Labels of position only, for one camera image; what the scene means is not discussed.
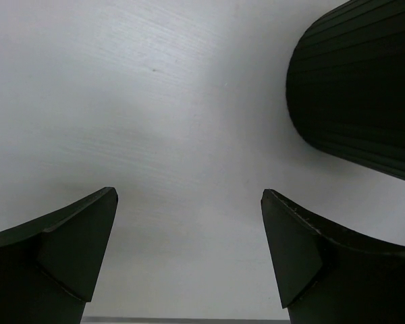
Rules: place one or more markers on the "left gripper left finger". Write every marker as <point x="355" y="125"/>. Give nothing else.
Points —
<point x="49" y="266"/>

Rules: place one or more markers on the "black ribbed plastic bin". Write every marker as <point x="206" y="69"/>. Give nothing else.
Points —
<point x="345" y="85"/>

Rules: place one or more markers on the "aluminium rail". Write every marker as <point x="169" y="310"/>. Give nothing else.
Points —
<point x="88" y="319"/>

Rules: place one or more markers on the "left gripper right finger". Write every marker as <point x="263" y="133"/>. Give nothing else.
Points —
<point x="327" y="273"/>

